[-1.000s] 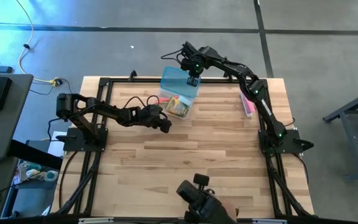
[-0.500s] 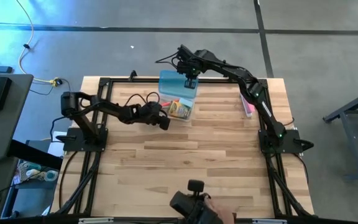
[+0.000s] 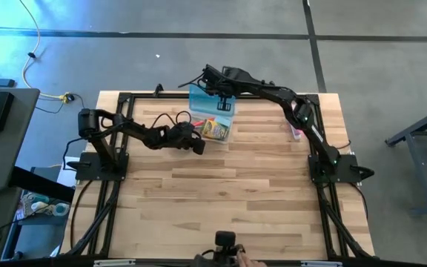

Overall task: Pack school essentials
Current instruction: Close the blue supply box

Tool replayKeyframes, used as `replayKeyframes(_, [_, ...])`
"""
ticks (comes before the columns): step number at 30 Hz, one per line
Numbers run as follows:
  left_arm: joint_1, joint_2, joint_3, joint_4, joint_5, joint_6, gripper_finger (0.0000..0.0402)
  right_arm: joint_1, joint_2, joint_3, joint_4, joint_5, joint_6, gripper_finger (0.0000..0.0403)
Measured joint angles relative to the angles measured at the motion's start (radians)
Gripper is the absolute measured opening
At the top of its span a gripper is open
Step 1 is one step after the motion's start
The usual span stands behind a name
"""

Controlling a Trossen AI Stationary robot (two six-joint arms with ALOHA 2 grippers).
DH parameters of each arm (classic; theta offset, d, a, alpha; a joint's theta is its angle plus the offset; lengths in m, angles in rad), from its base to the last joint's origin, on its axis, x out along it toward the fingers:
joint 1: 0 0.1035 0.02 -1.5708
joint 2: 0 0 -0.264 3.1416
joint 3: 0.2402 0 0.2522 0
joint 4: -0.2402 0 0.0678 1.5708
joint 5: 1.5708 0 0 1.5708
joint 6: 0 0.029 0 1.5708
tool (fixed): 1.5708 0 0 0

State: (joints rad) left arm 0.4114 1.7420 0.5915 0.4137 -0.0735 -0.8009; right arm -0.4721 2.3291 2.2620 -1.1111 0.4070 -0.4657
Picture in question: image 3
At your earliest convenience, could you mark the black desk support beam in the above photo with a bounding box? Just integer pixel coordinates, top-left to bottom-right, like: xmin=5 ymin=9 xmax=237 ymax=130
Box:
xmin=8 ymin=165 xmax=76 ymax=204

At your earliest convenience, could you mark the grey desk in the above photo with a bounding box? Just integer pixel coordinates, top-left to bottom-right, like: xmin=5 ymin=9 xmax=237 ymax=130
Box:
xmin=0 ymin=88 xmax=41 ymax=192

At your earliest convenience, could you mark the person's hand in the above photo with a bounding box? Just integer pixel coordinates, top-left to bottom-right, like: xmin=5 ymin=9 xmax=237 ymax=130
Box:
xmin=237 ymin=251 xmax=268 ymax=267

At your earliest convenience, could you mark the clear pencil box blue lid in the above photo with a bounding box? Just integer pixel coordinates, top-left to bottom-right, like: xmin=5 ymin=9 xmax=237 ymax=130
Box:
xmin=188 ymin=84 xmax=236 ymax=145

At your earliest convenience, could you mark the black metal table frame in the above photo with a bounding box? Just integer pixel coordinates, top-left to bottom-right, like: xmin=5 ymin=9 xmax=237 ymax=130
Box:
xmin=60 ymin=91 xmax=376 ymax=260

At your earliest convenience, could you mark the silver table edge bracket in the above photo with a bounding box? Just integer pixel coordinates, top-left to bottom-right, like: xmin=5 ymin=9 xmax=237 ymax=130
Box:
xmin=93 ymin=258 xmax=136 ymax=267
xmin=300 ymin=260 xmax=343 ymax=267

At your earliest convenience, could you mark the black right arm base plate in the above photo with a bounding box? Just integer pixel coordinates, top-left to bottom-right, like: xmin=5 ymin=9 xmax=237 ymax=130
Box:
xmin=308 ymin=154 xmax=376 ymax=185

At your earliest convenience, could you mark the black floor cable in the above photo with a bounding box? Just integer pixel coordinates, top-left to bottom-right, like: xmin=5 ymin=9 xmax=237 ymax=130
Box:
xmin=35 ymin=93 xmax=87 ymax=115

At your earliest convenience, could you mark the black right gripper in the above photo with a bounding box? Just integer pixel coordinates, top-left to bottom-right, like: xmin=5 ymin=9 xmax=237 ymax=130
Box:
xmin=199 ymin=64 xmax=239 ymax=113

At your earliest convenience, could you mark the green yellow crayon box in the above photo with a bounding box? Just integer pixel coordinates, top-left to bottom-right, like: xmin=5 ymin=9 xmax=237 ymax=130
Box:
xmin=201 ymin=118 xmax=231 ymax=142

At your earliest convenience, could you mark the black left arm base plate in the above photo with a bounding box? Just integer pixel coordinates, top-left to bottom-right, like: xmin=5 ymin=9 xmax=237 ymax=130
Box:
xmin=67 ymin=151 xmax=130 ymax=182

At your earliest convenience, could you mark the dark blue metal table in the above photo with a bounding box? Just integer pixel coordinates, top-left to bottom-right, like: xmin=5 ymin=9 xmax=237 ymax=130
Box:
xmin=385 ymin=102 xmax=427 ymax=218

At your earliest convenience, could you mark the pink white rectangular box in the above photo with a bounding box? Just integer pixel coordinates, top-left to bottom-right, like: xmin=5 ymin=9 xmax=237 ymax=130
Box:
xmin=289 ymin=102 xmax=305 ymax=141

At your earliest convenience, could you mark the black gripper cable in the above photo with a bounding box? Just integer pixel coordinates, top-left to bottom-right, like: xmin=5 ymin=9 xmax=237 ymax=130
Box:
xmin=150 ymin=110 xmax=193 ymax=129
xmin=178 ymin=73 xmax=205 ymax=90

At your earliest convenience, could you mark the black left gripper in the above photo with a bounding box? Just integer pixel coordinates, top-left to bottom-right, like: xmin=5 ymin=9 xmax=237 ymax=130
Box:
xmin=167 ymin=121 xmax=207 ymax=156

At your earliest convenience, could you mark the teal tape roll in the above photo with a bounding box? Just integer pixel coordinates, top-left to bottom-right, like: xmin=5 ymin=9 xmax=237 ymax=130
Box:
xmin=53 ymin=202 xmax=70 ymax=217

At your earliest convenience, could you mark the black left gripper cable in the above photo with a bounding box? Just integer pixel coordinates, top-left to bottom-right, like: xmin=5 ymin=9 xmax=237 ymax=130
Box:
xmin=150 ymin=110 xmax=193 ymax=129

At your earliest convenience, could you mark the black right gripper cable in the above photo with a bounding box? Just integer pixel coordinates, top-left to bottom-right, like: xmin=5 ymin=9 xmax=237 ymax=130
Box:
xmin=178 ymin=73 xmax=205 ymax=90

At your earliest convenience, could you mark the cream floor cable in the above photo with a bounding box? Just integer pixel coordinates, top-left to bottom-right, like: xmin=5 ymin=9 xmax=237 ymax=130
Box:
xmin=19 ymin=0 xmax=70 ymax=103

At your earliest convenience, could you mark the black camera on mount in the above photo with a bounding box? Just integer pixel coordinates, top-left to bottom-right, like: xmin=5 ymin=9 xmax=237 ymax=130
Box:
xmin=193 ymin=230 xmax=248 ymax=267

